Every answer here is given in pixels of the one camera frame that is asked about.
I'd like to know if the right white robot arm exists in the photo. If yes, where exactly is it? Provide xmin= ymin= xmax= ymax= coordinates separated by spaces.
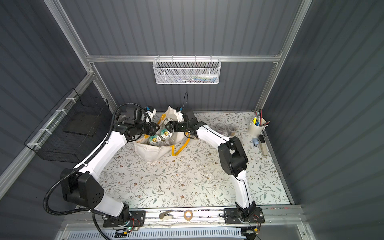
xmin=165 ymin=109 xmax=257 ymax=223

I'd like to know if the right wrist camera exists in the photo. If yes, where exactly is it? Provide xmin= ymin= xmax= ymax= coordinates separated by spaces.
xmin=174 ymin=108 xmax=184 ymax=123

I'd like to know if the beige tape dispenser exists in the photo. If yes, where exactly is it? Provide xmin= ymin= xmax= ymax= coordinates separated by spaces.
xmin=159 ymin=210 xmax=174 ymax=221

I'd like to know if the white pen cup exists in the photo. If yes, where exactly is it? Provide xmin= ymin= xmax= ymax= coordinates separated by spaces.
xmin=248 ymin=109 xmax=270 ymax=138

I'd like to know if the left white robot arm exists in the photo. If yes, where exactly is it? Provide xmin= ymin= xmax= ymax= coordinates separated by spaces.
xmin=61 ymin=105 xmax=160 ymax=225

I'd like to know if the sunflower bottom seed jar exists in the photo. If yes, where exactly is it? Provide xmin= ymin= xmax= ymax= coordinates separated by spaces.
xmin=148 ymin=135 xmax=162 ymax=146

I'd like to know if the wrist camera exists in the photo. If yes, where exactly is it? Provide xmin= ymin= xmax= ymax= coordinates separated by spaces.
xmin=145 ymin=106 xmax=157 ymax=121
xmin=174 ymin=108 xmax=184 ymax=123

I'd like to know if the white canvas tote bag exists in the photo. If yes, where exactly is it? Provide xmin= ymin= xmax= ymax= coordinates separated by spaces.
xmin=134 ymin=106 xmax=190 ymax=165

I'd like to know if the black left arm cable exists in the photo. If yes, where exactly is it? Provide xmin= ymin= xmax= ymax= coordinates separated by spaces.
xmin=42 ymin=102 xmax=145 ymax=240

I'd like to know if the masking tape roll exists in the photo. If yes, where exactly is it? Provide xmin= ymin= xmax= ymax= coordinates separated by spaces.
xmin=184 ymin=210 xmax=193 ymax=221

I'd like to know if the orange label seed jar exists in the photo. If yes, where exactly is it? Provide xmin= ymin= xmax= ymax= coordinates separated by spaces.
xmin=215 ymin=123 xmax=227 ymax=135

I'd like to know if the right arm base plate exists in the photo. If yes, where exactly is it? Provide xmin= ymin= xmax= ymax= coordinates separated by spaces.
xmin=219 ymin=208 xmax=265 ymax=225

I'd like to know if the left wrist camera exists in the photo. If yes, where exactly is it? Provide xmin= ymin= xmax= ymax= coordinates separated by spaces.
xmin=145 ymin=106 xmax=157 ymax=121

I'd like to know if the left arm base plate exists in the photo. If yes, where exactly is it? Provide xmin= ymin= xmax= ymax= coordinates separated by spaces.
xmin=103 ymin=211 xmax=146 ymax=228

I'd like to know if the white wire wall basket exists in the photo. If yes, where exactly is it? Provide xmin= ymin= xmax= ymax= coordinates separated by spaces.
xmin=153 ymin=59 xmax=222 ymax=85

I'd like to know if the grey stapler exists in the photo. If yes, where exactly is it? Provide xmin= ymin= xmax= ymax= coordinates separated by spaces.
xmin=258 ymin=135 xmax=268 ymax=157

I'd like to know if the black wire side basket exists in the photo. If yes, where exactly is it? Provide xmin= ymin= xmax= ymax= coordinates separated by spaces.
xmin=24 ymin=86 xmax=112 ymax=163

